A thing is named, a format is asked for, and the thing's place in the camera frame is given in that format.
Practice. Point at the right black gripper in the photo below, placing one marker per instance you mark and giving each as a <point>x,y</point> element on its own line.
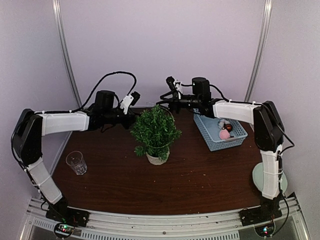
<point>172,103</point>

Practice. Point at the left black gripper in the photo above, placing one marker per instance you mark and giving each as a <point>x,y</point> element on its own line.
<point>130,119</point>

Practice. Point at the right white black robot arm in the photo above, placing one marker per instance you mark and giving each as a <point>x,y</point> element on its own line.
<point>268,130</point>

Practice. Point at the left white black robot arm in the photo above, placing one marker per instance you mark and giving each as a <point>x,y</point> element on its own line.
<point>26,140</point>

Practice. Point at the small green christmas tree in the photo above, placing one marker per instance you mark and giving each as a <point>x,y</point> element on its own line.
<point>155,131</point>

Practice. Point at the white tree pot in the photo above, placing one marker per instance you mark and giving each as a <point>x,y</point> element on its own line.
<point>156,160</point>

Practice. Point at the blue plastic basket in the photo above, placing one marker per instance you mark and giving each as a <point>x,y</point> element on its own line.
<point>209,130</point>

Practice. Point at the white fluffy ornament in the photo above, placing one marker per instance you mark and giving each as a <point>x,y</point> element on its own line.
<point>222,123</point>

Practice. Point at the red bauble ornament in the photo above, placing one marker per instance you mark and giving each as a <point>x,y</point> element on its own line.
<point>228,127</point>

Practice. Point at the pink pompom ornament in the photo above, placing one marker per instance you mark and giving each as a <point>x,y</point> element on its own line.
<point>224,134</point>

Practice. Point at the clear drinking glass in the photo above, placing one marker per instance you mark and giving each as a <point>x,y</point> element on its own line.
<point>76,161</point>

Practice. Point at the pale green floral plate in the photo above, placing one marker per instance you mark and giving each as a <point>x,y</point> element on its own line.
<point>258,180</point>

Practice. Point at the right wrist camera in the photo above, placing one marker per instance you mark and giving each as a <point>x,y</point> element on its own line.
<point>175,87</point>

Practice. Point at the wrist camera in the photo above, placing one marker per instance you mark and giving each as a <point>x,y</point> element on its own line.
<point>175,87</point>
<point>129,100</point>

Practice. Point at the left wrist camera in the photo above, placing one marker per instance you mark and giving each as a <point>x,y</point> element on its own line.
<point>129,100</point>

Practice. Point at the left aluminium frame post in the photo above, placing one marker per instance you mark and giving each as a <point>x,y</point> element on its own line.
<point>56,4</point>

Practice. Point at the aluminium frame post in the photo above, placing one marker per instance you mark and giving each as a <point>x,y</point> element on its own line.
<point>264,32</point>
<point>56,4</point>

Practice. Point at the right aluminium frame post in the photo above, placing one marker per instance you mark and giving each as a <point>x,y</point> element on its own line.
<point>264,32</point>

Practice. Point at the front aluminium rail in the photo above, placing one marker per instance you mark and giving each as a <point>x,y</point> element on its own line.
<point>225,225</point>

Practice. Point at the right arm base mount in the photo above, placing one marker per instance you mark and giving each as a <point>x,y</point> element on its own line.
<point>260,217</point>

